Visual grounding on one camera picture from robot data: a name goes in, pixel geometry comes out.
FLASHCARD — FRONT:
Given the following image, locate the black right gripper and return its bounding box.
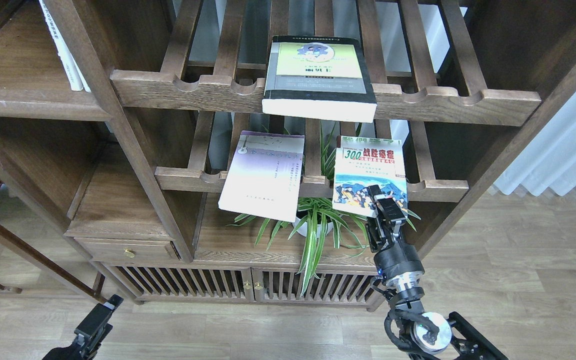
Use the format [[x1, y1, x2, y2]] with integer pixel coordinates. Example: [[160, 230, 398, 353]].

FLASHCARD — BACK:
[[366, 184, 406, 253]]

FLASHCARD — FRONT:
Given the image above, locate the green and black thick book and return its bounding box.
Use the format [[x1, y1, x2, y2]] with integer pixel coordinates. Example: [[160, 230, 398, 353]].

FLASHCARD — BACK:
[[262, 35, 377, 123]]

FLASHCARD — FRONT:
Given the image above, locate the white curtain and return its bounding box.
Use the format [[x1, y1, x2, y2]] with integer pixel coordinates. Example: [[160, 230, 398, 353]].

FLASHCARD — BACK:
[[494, 92, 576, 196]]

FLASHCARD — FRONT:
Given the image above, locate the brass drawer knob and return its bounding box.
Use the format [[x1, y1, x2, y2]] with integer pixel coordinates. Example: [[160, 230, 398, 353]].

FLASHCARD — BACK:
[[123, 248, 137, 259]]

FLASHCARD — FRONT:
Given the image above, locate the lavender white paperback book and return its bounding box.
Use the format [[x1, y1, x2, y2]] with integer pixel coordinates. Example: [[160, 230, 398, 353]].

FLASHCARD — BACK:
[[218, 130, 305, 223]]

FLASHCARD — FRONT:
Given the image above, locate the colourful 300 paperback book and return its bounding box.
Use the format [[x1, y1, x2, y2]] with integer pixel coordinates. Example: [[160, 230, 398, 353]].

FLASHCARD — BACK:
[[333, 136, 409, 217]]

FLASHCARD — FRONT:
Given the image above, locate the spider plant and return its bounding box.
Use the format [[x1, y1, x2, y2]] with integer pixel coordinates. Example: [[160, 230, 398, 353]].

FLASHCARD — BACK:
[[228, 122, 422, 297]]

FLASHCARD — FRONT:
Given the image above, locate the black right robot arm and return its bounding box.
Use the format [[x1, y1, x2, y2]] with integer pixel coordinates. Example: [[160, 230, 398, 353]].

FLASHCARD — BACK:
[[366, 185, 506, 360]]

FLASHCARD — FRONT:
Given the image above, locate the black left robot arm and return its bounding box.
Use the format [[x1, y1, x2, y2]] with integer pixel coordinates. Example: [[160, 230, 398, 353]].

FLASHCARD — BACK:
[[43, 294, 124, 360]]

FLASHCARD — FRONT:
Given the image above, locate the white plant pot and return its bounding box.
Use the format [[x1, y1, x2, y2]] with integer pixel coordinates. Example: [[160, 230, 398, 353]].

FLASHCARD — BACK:
[[292, 210, 334, 239]]

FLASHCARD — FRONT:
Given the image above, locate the dark wooden bookshelf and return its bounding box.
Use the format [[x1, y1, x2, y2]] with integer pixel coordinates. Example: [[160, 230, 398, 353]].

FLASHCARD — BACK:
[[0, 0, 576, 312]]

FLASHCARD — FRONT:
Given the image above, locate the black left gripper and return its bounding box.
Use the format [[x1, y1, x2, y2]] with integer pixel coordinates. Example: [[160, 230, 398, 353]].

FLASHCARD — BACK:
[[72, 294, 124, 353]]

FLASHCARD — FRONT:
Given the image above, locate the wooden furniture at left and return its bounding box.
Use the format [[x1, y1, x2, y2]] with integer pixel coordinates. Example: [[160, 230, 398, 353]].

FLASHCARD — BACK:
[[0, 185, 98, 299]]

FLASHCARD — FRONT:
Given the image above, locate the white upright book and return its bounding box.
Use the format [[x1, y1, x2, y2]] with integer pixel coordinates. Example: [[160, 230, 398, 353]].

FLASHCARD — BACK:
[[74, 63, 91, 92], [39, 0, 84, 91]]

